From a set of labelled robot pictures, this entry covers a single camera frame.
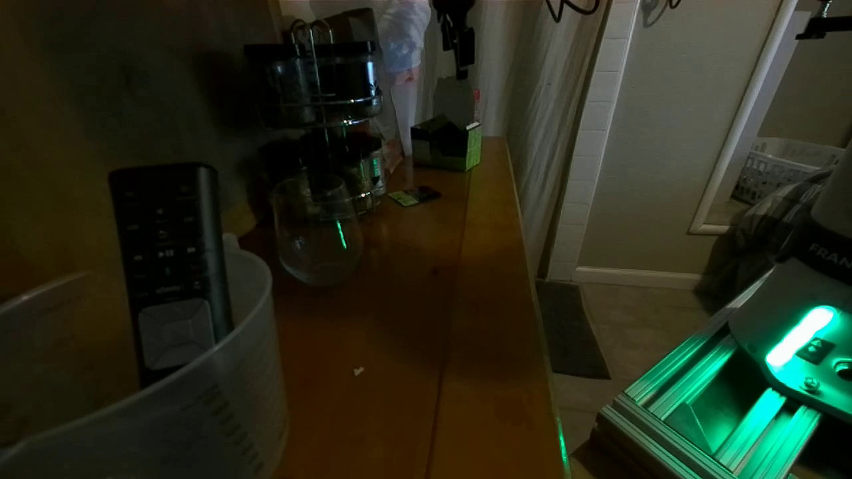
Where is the aluminium extrusion frame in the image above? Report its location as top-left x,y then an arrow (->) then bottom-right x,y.
593,270 -> 834,479

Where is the black overhead bracket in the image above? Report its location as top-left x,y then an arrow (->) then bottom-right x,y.
792,0 -> 852,44

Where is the dark floor mat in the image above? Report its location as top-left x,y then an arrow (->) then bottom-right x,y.
534,276 -> 611,383

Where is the green box with grey flap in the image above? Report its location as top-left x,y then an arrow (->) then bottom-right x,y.
408,76 -> 486,175

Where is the black remote control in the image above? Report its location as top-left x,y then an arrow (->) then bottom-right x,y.
104,159 -> 237,388

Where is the stemless clear glass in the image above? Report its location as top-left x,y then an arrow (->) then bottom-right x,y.
269,171 -> 366,287

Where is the white door frame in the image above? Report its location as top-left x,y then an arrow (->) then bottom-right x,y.
544,0 -> 645,286

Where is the green sachet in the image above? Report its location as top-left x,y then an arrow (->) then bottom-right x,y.
384,182 -> 445,213

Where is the dark crumpled blanket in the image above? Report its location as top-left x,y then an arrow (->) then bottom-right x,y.
694,171 -> 839,315

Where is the white laundry basket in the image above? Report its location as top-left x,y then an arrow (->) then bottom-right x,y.
730,131 -> 852,209

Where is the grey robot mounting plate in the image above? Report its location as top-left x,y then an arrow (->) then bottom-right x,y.
726,255 -> 852,422

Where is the white framed mirror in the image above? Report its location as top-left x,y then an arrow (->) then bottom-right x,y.
686,0 -> 852,237

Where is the white plastic bag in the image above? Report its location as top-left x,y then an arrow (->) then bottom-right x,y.
370,0 -> 436,155

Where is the white plastic tub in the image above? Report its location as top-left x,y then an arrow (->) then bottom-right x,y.
0,234 -> 292,479

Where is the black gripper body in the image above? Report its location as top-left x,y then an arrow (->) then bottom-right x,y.
428,0 -> 478,38

